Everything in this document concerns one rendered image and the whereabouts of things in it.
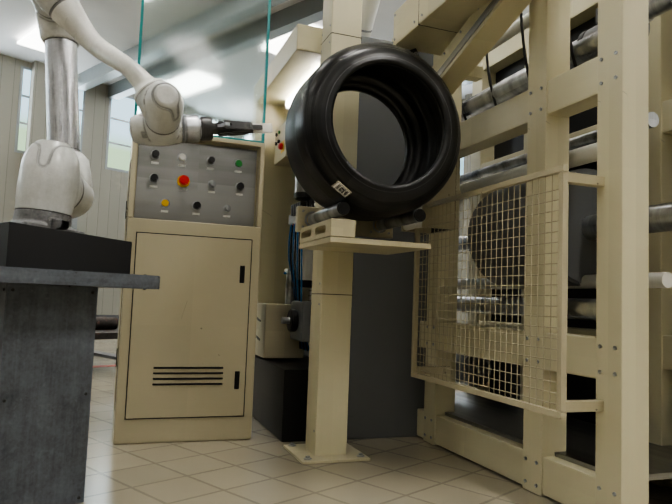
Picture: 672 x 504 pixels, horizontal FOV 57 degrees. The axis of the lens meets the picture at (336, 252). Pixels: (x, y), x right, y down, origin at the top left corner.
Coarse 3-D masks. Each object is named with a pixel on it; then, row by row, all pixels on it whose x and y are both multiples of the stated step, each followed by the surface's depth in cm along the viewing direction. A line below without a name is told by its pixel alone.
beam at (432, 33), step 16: (416, 0) 235; (432, 0) 222; (448, 0) 213; (464, 0) 212; (480, 0) 212; (400, 16) 248; (416, 16) 234; (432, 16) 225; (448, 16) 224; (464, 16) 224; (400, 32) 247; (416, 32) 238; (432, 32) 238; (448, 32) 237; (416, 48) 253; (432, 48) 253
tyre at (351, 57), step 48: (384, 48) 208; (336, 96) 200; (384, 96) 238; (432, 96) 215; (288, 144) 216; (336, 144) 199; (432, 144) 237; (336, 192) 204; (384, 192) 204; (432, 192) 213
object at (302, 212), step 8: (296, 208) 236; (304, 208) 235; (312, 208) 236; (320, 208) 237; (296, 216) 235; (304, 216) 235; (296, 224) 235; (304, 224) 235; (360, 224) 243; (368, 224) 244; (360, 232) 242; (368, 232) 244; (376, 232) 245; (384, 232) 246; (392, 232) 247
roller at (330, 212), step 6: (336, 204) 206; (342, 204) 203; (348, 204) 204; (324, 210) 216; (330, 210) 210; (336, 210) 204; (342, 210) 203; (348, 210) 204; (312, 216) 228; (318, 216) 222; (324, 216) 216; (330, 216) 212; (336, 216) 208; (312, 222) 231; (318, 222) 227
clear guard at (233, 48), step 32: (160, 0) 262; (192, 0) 267; (224, 0) 271; (256, 0) 276; (160, 32) 261; (192, 32) 266; (224, 32) 270; (256, 32) 275; (160, 64) 260; (192, 64) 265; (224, 64) 270; (256, 64) 275; (192, 96) 264; (224, 96) 269; (256, 96) 274
